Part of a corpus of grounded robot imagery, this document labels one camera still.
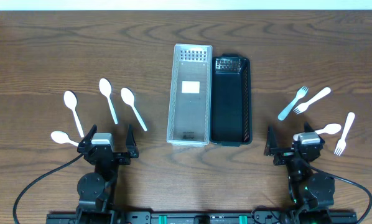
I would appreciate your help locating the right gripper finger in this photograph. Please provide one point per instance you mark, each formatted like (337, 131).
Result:
(271, 144)
(308, 128)

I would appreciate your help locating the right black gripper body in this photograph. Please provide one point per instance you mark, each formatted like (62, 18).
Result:
(289, 154)

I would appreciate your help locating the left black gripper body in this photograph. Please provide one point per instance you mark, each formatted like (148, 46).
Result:
(110, 154)

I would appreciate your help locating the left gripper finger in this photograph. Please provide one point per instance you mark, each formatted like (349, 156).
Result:
(87, 139)
(130, 142)

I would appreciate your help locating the white plastic fork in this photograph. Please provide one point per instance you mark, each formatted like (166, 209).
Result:
(304, 106)
(341, 144)

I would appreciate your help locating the white plastic spoon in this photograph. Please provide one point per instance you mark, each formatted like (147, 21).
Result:
(106, 90)
(70, 101)
(128, 98)
(62, 138)
(328, 129)

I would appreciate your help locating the pale green plastic fork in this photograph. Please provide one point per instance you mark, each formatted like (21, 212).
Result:
(300, 94)

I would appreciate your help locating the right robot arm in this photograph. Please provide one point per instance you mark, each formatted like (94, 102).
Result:
(312, 191)

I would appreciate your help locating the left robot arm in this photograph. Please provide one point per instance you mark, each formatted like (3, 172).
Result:
(97, 189)

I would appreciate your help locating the clear plastic basket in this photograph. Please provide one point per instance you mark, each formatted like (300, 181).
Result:
(190, 96)

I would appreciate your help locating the black plastic basket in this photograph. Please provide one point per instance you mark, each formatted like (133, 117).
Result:
(231, 103)

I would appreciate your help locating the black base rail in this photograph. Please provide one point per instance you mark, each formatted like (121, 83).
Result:
(256, 216)

